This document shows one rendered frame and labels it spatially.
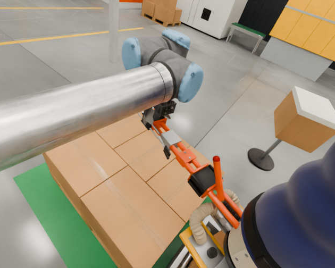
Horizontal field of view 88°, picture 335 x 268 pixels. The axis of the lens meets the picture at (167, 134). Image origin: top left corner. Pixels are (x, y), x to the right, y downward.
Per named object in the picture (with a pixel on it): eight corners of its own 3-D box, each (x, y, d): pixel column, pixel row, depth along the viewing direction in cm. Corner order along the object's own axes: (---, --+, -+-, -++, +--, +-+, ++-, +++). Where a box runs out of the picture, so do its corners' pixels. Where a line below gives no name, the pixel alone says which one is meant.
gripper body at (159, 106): (158, 118, 68) (165, 92, 59) (147, 105, 72) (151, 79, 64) (173, 114, 72) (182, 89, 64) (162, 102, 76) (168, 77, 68)
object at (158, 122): (165, 126, 82) (167, 118, 78) (151, 131, 78) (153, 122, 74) (155, 115, 86) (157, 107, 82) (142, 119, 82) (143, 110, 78)
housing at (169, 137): (179, 147, 75) (182, 140, 72) (167, 152, 72) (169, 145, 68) (170, 135, 79) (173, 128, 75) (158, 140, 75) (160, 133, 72)
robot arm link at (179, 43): (155, 26, 51) (177, 26, 57) (148, 67, 59) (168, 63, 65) (177, 39, 47) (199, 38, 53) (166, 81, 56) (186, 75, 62)
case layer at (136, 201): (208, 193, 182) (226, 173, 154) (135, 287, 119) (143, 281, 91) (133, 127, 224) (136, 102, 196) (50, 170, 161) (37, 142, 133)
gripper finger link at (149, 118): (144, 132, 72) (156, 114, 68) (137, 122, 75) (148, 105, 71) (150, 132, 74) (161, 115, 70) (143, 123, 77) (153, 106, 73)
